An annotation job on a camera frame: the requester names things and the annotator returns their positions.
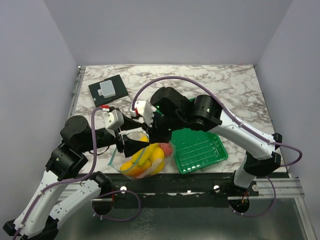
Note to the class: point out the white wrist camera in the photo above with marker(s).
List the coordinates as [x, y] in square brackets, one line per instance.
[113, 118]
[142, 108]

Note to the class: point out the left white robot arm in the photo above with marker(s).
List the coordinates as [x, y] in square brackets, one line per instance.
[61, 191]

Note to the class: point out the clear zip top bag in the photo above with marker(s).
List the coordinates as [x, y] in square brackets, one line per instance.
[117, 159]

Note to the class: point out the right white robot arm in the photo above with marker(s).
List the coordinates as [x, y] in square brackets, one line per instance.
[205, 114]

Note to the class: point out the yellow banana bunch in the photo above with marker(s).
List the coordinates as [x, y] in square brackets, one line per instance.
[140, 157]

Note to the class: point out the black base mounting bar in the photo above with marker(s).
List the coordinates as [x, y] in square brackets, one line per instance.
[173, 190]

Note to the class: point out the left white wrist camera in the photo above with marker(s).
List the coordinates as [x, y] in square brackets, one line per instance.
[113, 118]

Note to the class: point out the white grey small router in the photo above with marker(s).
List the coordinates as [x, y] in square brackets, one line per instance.
[106, 89]

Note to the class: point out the black network box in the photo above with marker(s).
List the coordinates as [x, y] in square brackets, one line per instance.
[119, 86]

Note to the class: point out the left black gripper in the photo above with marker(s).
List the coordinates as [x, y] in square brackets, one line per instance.
[131, 145]

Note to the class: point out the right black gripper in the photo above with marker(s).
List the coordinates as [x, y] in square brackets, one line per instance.
[154, 136]

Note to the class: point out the green plastic tray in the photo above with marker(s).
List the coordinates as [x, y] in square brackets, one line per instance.
[195, 150]

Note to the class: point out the red apple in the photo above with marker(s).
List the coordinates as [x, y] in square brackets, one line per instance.
[167, 149]

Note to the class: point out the yellow orange mango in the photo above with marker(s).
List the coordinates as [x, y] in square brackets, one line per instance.
[148, 169]

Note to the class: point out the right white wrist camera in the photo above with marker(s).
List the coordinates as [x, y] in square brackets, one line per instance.
[142, 108]

